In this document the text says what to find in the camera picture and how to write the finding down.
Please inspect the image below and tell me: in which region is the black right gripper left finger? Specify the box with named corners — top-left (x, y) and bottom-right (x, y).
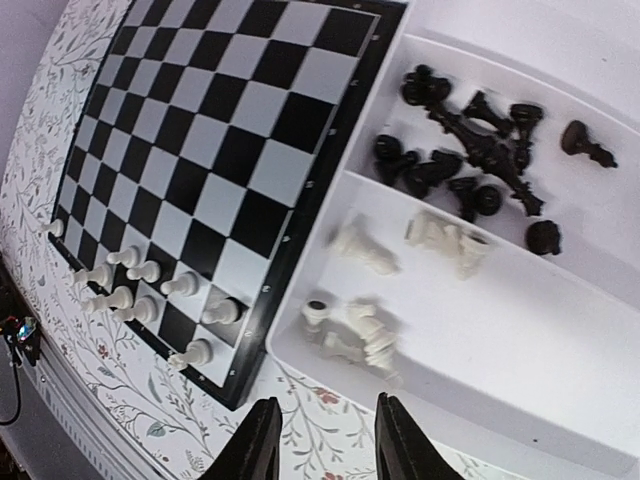
top-left (199, 397), bottom-right (282, 480)

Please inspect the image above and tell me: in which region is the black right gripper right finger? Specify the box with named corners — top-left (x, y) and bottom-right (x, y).
top-left (375, 392), bottom-right (463, 480)

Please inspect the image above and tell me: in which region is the white chess piece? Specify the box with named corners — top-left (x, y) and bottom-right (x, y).
top-left (160, 272), bottom-right (199, 297)
top-left (106, 246), bottom-right (141, 268)
top-left (201, 297), bottom-right (246, 325)
top-left (40, 219), bottom-right (65, 238)
top-left (114, 296), bottom-right (158, 324)
top-left (71, 263), bottom-right (113, 287)
top-left (126, 260), bottom-right (161, 283)
top-left (167, 339), bottom-right (213, 371)
top-left (81, 286), bottom-right (134, 313)

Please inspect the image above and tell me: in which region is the white plastic tray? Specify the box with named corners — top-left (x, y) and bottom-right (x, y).
top-left (267, 26), bottom-right (639, 479)

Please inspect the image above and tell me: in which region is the black grey chessboard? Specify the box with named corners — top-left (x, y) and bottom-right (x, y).
top-left (51, 1), bottom-right (407, 410)

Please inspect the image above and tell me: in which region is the white chess pieces pile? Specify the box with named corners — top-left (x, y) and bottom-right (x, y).
top-left (301, 212), bottom-right (491, 388)

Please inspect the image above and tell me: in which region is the black chess pieces pile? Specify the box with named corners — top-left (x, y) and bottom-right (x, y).
top-left (372, 63), bottom-right (564, 257)

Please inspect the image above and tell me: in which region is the floral table mat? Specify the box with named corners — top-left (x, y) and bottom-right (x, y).
top-left (0, 0), bottom-right (501, 480)

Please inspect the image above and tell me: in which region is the black piece far apart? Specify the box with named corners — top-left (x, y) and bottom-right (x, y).
top-left (560, 120), bottom-right (618, 168)

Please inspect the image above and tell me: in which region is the aluminium front rail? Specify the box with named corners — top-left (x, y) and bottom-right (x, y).
top-left (0, 339), bottom-right (166, 480)

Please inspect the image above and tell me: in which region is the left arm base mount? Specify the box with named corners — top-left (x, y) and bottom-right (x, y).
top-left (1, 316), bottom-right (41, 367)

